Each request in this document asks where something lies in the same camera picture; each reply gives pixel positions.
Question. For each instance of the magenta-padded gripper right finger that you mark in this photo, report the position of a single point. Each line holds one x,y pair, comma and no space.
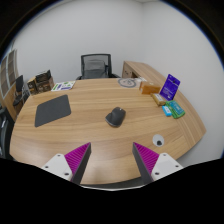
147,157

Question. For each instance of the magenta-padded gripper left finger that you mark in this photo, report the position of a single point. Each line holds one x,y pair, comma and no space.
77,157

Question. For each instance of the black computer mouse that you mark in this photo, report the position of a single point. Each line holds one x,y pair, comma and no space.
115,116

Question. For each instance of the dark grey mouse pad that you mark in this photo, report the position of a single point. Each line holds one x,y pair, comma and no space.
52,110

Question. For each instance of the small blue pack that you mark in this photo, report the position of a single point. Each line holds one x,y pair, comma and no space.
167,110

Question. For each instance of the green pack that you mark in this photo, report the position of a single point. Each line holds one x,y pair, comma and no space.
176,110

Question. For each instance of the small yellow-brown box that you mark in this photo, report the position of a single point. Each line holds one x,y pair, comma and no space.
158,99

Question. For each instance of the orange cardboard box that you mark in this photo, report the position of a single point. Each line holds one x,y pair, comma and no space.
149,88

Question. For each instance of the white sheet with coloured stickers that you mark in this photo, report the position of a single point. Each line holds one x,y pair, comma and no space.
63,85

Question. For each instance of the purple retail card package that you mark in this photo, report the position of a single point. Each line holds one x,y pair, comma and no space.
170,87

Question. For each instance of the black padded office chair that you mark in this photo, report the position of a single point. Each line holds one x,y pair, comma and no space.
4,131

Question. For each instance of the wide brown coffee box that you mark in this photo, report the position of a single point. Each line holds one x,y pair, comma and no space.
45,85

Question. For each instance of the tall brown coffee box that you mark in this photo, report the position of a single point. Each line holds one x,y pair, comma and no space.
32,86

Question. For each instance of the black coffee box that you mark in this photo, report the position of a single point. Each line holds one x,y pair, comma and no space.
43,76

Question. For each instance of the small black visitor chair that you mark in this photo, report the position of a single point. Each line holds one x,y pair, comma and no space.
20,90

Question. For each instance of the wooden side desk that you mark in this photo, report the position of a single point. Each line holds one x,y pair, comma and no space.
142,68

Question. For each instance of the grey backpack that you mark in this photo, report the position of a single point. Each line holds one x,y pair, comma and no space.
95,68

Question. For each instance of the black mesh office chair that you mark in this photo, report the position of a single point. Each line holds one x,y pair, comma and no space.
96,57

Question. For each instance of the wooden shelf unit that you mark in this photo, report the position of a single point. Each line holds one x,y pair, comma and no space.
7,75

